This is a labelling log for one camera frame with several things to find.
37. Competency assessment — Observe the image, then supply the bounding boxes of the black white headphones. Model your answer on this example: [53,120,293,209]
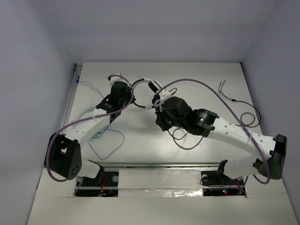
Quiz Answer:
[132,78,168,112]

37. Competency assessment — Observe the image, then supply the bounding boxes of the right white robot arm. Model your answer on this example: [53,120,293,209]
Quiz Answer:
[152,97,287,184]

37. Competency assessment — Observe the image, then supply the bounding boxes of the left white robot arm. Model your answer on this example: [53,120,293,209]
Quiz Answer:
[45,81,134,185]

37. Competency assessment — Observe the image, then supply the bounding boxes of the teal cat-ear headphones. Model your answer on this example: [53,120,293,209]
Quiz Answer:
[90,103,111,139]

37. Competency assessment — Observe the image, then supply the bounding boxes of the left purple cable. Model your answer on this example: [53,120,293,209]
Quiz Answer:
[44,74,135,195]

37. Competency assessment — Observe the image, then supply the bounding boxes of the purple cable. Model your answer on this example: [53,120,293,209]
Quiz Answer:
[159,79,272,196]
[44,74,135,195]

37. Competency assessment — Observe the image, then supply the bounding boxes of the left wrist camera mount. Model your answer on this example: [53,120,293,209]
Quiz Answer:
[107,72,125,86]

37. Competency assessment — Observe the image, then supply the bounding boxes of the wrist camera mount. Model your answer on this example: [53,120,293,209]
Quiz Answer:
[152,89,172,111]
[107,72,125,86]

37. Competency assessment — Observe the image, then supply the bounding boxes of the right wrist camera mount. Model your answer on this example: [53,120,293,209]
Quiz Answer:
[152,89,172,111]

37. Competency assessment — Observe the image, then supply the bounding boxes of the blue headphone cable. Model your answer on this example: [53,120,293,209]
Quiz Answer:
[79,81,125,160]

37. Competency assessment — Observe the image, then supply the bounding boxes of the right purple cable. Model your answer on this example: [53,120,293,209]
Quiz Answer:
[159,79,272,196]

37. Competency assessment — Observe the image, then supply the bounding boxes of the aluminium rail frame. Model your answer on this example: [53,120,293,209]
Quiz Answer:
[48,62,258,169]

